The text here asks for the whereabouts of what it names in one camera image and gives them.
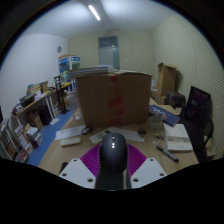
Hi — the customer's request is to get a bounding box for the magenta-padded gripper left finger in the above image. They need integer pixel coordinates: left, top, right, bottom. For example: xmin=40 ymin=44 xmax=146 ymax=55
xmin=58 ymin=143 xmax=103 ymax=190

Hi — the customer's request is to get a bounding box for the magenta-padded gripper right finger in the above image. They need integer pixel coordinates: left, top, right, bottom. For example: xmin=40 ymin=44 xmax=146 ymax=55
xmin=125 ymin=143 xmax=168 ymax=190

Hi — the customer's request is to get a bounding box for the black computer mouse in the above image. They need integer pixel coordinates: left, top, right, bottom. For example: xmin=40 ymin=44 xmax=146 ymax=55
xmin=94 ymin=132 xmax=132 ymax=191

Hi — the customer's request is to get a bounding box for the black marker pen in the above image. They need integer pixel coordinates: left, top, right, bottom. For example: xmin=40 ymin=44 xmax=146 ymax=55
xmin=155 ymin=144 xmax=180 ymax=164

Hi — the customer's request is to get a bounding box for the plain white flat remote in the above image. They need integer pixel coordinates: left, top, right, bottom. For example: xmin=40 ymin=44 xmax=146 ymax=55
xmin=60 ymin=136 xmax=82 ymax=148

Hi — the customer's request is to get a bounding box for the white printed paper sheet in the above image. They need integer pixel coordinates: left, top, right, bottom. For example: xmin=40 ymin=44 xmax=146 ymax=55
xmin=54 ymin=124 xmax=87 ymax=141

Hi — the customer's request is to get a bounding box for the white book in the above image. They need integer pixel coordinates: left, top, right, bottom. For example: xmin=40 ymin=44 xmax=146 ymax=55
xmin=163 ymin=123 xmax=194 ymax=153

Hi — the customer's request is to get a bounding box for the clear plastic cup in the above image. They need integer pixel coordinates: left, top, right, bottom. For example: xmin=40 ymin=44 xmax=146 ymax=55
xmin=147 ymin=114 xmax=164 ymax=132

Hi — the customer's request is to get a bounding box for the blue book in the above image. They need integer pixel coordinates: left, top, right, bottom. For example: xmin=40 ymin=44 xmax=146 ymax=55
xmin=148 ymin=104 xmax=181 ymax=128

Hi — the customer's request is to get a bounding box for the black computer tower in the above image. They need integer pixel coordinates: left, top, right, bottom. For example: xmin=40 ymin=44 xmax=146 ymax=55
xmin=38 ymin=105 xmax=54 ymax=126

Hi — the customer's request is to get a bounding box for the clear plastic pitcher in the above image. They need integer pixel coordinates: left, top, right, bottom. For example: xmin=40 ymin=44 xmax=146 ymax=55
xmin=66 ymin=91 xmax=84 ymax=121

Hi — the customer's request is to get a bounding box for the small cardboard box under desk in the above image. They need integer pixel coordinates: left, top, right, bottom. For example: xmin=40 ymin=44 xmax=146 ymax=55
xmin=26 ymin=109 xmax=44 ymax=131

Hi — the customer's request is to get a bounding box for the shelf unit with books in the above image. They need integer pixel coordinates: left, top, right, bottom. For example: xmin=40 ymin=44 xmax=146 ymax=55
xmin=0 ymin=118 xmax=44 ymax=164

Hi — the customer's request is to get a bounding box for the black office chair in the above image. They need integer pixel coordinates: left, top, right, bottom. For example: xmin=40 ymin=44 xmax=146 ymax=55
xmin=181 ymin=85 xmax=214 ymax=159

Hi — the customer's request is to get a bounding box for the black metal stand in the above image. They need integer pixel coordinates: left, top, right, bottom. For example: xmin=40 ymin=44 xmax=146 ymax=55
xmin=53 ymin=75 xmax=70 ymax=115

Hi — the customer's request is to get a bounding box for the dark bag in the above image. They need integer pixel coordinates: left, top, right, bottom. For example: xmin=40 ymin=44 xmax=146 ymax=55
xmin=164 ymin=91 xmax=187 ymax=109

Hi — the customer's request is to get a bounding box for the large brown cardboard box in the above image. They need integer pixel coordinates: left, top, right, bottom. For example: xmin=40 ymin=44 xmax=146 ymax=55
xmin=75 ymin=70 xmax=153 ymax=128

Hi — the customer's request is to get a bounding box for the open tall cardboard box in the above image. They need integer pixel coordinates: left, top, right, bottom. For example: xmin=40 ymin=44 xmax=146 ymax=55
xmin=156 ymin=62 xmax=178 ymax=98

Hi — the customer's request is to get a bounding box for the stack of grey boards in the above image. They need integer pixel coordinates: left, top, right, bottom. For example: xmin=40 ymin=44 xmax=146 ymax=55
xmin=68 ymin=64 xmax=116 ymax=80

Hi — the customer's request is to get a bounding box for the glass-door display fridge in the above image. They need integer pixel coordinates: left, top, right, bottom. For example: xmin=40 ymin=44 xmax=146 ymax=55
xmin=58 ymin=54 xmax=81 ymax=92

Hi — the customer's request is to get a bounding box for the grey door with window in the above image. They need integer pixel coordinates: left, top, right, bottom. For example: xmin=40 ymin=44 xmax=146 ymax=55
xmin=97 ymin=35 xmax=120 ymax=70

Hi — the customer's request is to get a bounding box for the ceiling tube light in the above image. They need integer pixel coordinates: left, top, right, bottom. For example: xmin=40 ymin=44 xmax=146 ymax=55
xmin=87 ymin=4 xmax=102 ymax=22

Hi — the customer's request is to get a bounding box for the white wall desk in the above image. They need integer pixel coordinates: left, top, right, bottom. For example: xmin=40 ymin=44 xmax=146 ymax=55
xmin=11 ymin=83 xmax=73 ymax=128

